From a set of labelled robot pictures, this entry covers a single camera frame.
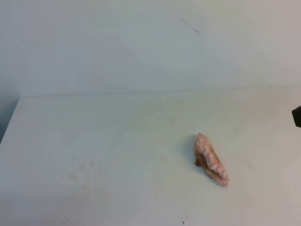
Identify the pink white checkered rag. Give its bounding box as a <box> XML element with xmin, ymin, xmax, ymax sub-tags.
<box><xmin>195</xmin><ymin>133</ymin><xmax>229</xmax><ymax>187</ymax></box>

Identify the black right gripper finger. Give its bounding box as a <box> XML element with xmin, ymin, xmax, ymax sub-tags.
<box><xmin>292</xmin><ymin>106</ymin><xmax>301</xmax><ymax>128</ymax></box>

